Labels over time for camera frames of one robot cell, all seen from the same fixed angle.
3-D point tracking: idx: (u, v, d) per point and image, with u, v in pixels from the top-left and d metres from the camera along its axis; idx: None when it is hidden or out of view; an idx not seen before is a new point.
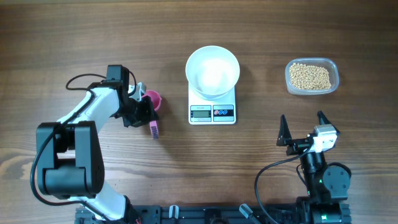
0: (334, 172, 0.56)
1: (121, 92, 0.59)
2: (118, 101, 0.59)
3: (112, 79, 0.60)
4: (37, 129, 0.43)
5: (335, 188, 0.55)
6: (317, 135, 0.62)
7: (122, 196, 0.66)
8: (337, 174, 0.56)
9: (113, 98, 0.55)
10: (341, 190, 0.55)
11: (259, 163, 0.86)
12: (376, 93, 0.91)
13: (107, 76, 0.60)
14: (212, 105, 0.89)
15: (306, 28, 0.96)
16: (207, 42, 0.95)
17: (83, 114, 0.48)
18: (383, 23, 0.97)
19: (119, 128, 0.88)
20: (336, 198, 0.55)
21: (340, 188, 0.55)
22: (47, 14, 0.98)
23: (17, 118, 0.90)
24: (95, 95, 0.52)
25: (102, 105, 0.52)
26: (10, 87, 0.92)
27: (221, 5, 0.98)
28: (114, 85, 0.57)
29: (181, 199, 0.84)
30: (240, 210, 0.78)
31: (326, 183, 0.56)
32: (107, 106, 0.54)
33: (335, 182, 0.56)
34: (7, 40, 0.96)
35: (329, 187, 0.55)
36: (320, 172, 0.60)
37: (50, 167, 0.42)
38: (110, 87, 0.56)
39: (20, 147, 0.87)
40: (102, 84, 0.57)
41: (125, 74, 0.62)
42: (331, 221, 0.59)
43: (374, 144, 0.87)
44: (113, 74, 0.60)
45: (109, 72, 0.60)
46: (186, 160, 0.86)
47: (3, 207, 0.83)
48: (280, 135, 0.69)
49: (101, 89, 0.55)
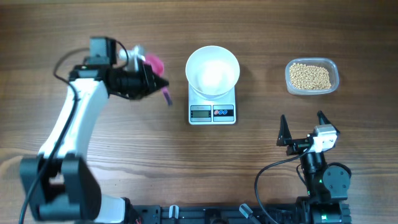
0: (334, 172, 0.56)
1: (110, 77, 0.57)
2: (108, 88, 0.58)
3: (97, 55, 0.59)
4: (20, 170, 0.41)
5: (335, 187, 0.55)
6: (317, 135, 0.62)
7: (121, 199, 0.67)
8: (337, 174, 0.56)
9: (101, 90, 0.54)
10: (341, 190, 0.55)
11: (259, 163, 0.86)
12: (375, 93, 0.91)
13: (91, 52, 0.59)
14: (212, 105, 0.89)
15: (305, 28, 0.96)
16: (207, 42, 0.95)
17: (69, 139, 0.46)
18: (382, 23, 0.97)
19: (119, 128, 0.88)
20: (336, 198, 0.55)
21: (340, 188, 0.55)
22: (48, 14, 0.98)
23: (18, 118, 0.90)
24: (78, 98, 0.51)
25: (89, 107, 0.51)
26: (10, 87, 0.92)
27: (221, 5, 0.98)
28: (100, 67, 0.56)
29: (181, 199, 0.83)
30: (240, 210, 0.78)
31: (326, 183, 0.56)
32: (93, 105, 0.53)
33: (334, 182, 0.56)
34: (7, 40, 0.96)
35: (329, 188, 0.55)
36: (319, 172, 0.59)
37: (42, 203, 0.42)
38: (96, 73, 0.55)
39: (20, 147, 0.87)
40: (87, 68, 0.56)
41: (111, 49, 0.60)
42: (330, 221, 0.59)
43: (374, 144, 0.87)
44: (97, 48, 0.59)
45: (94, 48, 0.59)
46: (186, 160, 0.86)
47: (3, 208, 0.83)
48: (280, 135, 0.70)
49: (83, 83, 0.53)
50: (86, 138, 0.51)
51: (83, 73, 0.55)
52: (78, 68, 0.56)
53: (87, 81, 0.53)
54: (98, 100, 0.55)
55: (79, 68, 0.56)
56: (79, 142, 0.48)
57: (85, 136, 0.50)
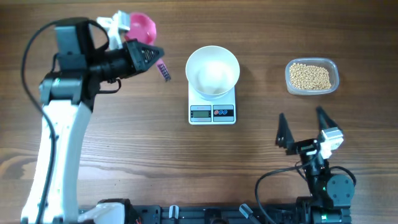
0: (337, 181, 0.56)
1: (91, 76, 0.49)
2: (94, 89, 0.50)
3: (69, 53, 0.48)
4: None
5: (338, 197, 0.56)
6: (324, 141, 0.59)
7: (120, 204, 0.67)
8: (342, 183, 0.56)
9: (83, 114, 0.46)
10: (344, 199, 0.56)
11: (259, 163, 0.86)
12: (375, 93, 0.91)
13: (60, 49, 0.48)
14: (212, 105, 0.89)
15: (306, 28, 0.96)
16: (207, 42, 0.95)
17: (52, 194, 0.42)
18: (382, 23, 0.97)
19: (119, 128, 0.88)
20: (339, 206, 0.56)
21: (343, 196, 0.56)
22: (48, 13, 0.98)
23: (17, 118, 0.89)
24: (55, 135, 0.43)
25: (69, 144, 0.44)
26: (10, 86, 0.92)
27: (221, 5, 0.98)
28: (77, 76, 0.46)
29: (181, 199, 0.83)
30: (240, 211, 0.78)
31: (330, 192, 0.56)
32: (77, 134, 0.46)
33: (339, 191, 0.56)
34: (7, 39, 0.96)
35: (333, 197, 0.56)
36: (323, 179, 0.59)
37: None
38: (74, 79, 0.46)
39: (20, 147, 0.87)
40: (64, 75, 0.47)
41: (81, 37, 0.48)
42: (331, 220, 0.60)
43: (374, 144, 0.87)
44: (66, 42, 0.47)
45: (60, 41, 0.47)
46: (186, 160, 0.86)
47: (2, 208, 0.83)
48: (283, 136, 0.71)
49: (59, 109, 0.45)
50: (75, 175, 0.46)
51: (57, 88, 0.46)
52: (49, 81, 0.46)
53: (64, 107, 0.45)
54: (82, 124, 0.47)
55: (51, 81, 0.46)
56: (68, 188, 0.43)
57: (71, 177, 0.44)
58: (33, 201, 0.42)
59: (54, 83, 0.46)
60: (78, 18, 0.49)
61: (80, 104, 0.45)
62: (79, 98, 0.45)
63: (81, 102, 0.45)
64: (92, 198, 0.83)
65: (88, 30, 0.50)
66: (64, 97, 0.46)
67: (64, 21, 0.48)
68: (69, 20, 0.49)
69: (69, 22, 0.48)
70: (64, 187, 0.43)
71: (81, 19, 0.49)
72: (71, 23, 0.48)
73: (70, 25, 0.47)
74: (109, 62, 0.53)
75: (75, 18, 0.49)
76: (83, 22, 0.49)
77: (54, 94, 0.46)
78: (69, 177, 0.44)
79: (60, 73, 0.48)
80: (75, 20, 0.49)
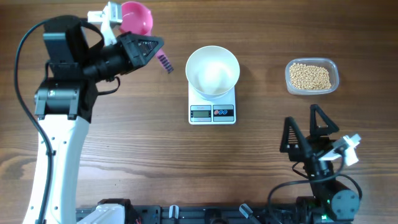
0: (344, 196, 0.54)
1: (88, 84, 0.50)
2: (92, 96, 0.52)
3: (63, 61, 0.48)
4: None
5: (342, 211, 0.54)
6: (347, 148, 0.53)
7: (119, 206, 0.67)
8: (348, 198, 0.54)
9: (79, 129, 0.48)
10: (348, 213, 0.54)
11: (259, 163, 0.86)
12: (375, 93, 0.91)
13: (51, 58, 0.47)
14: (211, 105, 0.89)
15: (305, 28, 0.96)
16: (206, 42, 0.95)
17: (50, 209, 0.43)
18: (382, 24, 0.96)
19: (119, 128, 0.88)
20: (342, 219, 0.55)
21: (347, 211, 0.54)
22: (47, 14, 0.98)
23: (17, 118, 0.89)
24: (53, 151, 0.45)
25: (66, 160, 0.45)
26: (10, 87, 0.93)
27: (221, 5, 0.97)
28: (73, 87, 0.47)
29: (181, 199, 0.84)
30: (240, 210, 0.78)
31: (334, 207, 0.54)
32: (75, 150, 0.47)
33: (343, 206, 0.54)
34: (7, 40, 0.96)
35: (336, 212, 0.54)
36: (328, 190, 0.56)
37: None
38: (69, 92, 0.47)
39: (20, 147, 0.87)
40: (58, 86, 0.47)
41: (71, 45, 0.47)
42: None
43: (374, 144, 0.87)
44: (57, 50, 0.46)
45: (50, 51, 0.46)
46: (185, 160, 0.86)
47: (2, 208, 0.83)
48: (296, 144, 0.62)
49: (55, 124, 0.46)
50: (74, 188, 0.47)
51: (54, 99, 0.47)
52: (44, 92, 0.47)
53: (60, 122, 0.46)
54: (79, 139, 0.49)
55: (46, 93, 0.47)
56: (66, 203, 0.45)
57: (69, 192, 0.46)
58: (29, 218, 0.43)
59: (50, 94, 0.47)
60: (66, 20, 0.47)
61: (77, 117, 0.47)
62: (76, 112, 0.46)
63: (77, 116, 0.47)
64: (92, 198, 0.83)
65: (79, 32, 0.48)
66: (62, 107, 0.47)
67: (51, 24, 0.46)
68: (56, 22, 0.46)
69: (57, 26, 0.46)
70: (61, 203, 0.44)
71: (71, 21, 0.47)
72: (60, 28, 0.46)
73: (60, 30, 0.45)
74: (106, 61, 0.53)
75: (63, 20, 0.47)
76: (73, 27, 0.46)
77: (51, 105, 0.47)
78: (67, 193, 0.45)
79: (55, 83, 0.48)
80: (63, 22, 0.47)
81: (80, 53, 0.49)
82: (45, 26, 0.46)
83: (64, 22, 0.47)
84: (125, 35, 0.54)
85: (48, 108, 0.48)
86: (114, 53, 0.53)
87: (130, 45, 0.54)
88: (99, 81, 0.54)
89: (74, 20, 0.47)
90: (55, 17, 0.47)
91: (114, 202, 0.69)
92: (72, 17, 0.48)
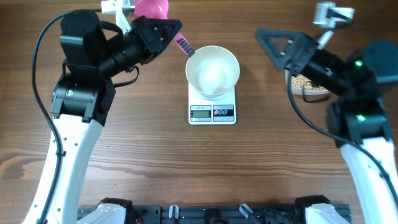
0: (380, 49, 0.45)
1: (104, 86, 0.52)
2: (109, 98, 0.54)
3: (77, 62, 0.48)
4: None
5: (381, 66, 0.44)
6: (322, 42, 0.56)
7: (122, 208, 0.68)
8: (384, 51, 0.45)
9: (91, 133, 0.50)
10: (390, 67, 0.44)
11: (259, 162, 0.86)
12: None
13: (68, 57, 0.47)
14: (212, 105, 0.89)
15: (305, 27, 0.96)
16: (206, 42, 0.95)
17: (52, 209, 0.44)
18: (382, 24, 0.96)
19: (117, 128, 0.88)
20: (387, 80, 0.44)
21: (389, 69, 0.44)
22: (48, 14, 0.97)
23: (17, 118, 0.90)
24: (63, 152, 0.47)
25: (76, 162, 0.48)
26: (10, 86, 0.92)
27: (221, 5, 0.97)
28: (91, 90, 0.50)
29: (181, 199, 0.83)
30: (240, 210, 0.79)
31: (370, 63, 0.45)
32: (83, 155, 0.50)
33: (380, 60, 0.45)
34: (8, 40, 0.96)
35: (375, 70, 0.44)
36: (351, 63, 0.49)
37: None
38: (89, 94, 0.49)
39: (20, 147, 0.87)
40: (78, 88, 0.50)
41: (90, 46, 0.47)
42: (370, 122, 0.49)
43: None
44: (74, 52, 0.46)
45: (68, 51, 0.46)
46: (185, 160, 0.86)
47: (2, 207, 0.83)
48: (290, 39, 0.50)
49: (68, 126, 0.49)
50: (78, 191, 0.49)
51: (71, 99, 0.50)
52: (62, 91, 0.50)
53: (74, 124, 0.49)
54: (89, 144, 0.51)
55: (64, 92, 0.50)
56: (68, 205, 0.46)
57: (74, 194, 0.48)
58: (32, 216, 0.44)
59: (68, 94, 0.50)
60: (86, 20, 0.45)
61: (91, 121, 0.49)
62: (91, 116, 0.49)
63: (92, 119, 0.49)
64: (92, 198, 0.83)
65: (99, 32, 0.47)
66: (80, 108, 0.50)
67: (70, 24, 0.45)
68: (75, 20, 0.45)
69: (75, 28, 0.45)
70: (64, 206, 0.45)
71: (89, 22, 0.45)
72: (78, 30, 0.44)
73: (78, 34, 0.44)
74: (123, 51, 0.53)
75: (82, 18, 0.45)
76: (93, 28, 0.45)
77: (68, 104, 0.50)
78: (71, 196, 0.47)
79: (74, 84, 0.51)
80: (83, 20, 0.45)
81: (98, 51, 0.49)
82: (62, 25, 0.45)
83: (84, 22, 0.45)
84: (138, 22, 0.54)
85: (65, 106, 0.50)
86: (130, 44, 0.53)
87: (145, 32, 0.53)
88: (118, 72, 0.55)
89: (93, 19, 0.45)
90: (74, 14, 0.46)
91: (115, 203, 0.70)
92: (91, 16, 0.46)
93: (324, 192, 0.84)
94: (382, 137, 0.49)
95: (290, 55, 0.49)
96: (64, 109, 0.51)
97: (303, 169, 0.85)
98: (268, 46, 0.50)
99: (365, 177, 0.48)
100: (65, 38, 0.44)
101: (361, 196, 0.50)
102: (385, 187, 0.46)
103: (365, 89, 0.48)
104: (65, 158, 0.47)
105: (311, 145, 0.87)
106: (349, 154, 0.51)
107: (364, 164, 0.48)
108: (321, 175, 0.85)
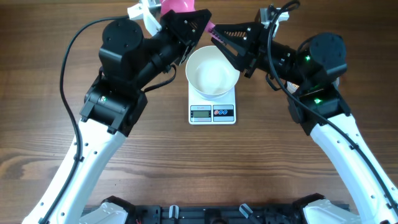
0: (323, 41, 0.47)
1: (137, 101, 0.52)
2: (138, 114, 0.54)
3: (114, 73, 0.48)
4: None
5: (328, 59, 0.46)
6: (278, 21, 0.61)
7: (124, 211, 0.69)
8: (327, 42, 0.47)
9: (113, 144, 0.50)
10: (336, 58, 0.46)
11: (259, 163, 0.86)
12: (375, 93, 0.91)
13: (104, 66, 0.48)
14: (212, 105, 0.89)
15: (305, 28, 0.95)
16: (206, 42, 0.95)
17: (56, 211, 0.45)
18: (382, 25, 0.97)
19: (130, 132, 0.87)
20: (335, 70, 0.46)
21: (335, 59, 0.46)
22: (47, 14, 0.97)
23: (17, 118, 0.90)
24: (81, 157, 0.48)
25: (91, 169, 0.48)
26: (10, 86, 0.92)
27: (221, 5, 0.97)
28: (123, 103, 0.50)
29: (181, 199, 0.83)
30: (240, 210, 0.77)
31: (317, 57, 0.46)
32: (100, 163, 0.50)
33: (326, 53, 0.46)
34: (7, 40, 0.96)
35: (323, 62, 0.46)
36: (301, 55, 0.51)
37: None
38: (122, 106, 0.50)
39: (20, 147, 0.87)
40: (112, 96, 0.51)
41: (129, 61, 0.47)
42: (326, 105, 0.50)
43: (373, 144, 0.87)
44: (113, 67, 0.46)
45: (105, 62, 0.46)
46: (186, 160, 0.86)
47: (3, 208, 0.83)
48: (249, 27, 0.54)
49: (92, 132, 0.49)
50: (87, 196, 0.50)
51: (102, 106, 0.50)
52: (96, 96, 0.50)
53: (100, 132, 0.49)
54: (108, 154, 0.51)
55: (98, 98, 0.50)
56: (73, 210, 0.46)
57: (83, 198, 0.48)
58: (36, 214, 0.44)
59: (101, 100, 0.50)
60: (130, 37, 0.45)
61: (116, 132, 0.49)
62: (117, 127, 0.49)
63: (117, 130, 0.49)
64: (92, 198, 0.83)
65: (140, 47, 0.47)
66: (111, 118, 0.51)
67: (114, 37, 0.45)
68: (119, 33, 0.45)
69: (118, 43, 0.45)
70: (69, 211, 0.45)
71: (132, 38, 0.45)
72: (119, 45, 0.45)
73: (119, 51, 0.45)
74: (160, 54, 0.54)
75: (126, 33, 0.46)
76: (134, 46, 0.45)
77: (98, 110, 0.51)
78: (78, 200, 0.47)
79: (109, 91, 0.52)
80: (125, 35, 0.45)
81: (137, 65, 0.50)
82: (105, 38, 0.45)
83: (127, 37, 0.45)
84: (168, 18, 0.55)
85: (94, 112, 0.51)
86: (166, 45, 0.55)
87: (177, 26, 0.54)
88: (158, 74, 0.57)
89: (136, 35, 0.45)
90: (119, 25, 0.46)
91: (119, 205, 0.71)
92: (135, 30, 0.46)
93: (324, 192, 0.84)
94: (343, 112, 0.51)
95: (252, 38, 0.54)
96: (94, 114, 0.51)
97: (303, 169, 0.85)
98: (227, 38, 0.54)
99: (337, 152, 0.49)
100: (107, 52, 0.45)
101: (339, 168, 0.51)
102: (357, 156, 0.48)
103: (319, 78, 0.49)
104: (83, 162, 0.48)
105: (312, 145, 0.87)
106: (316, 131, 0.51)
107: (334, 140, 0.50)
108: (321, 175, 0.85)
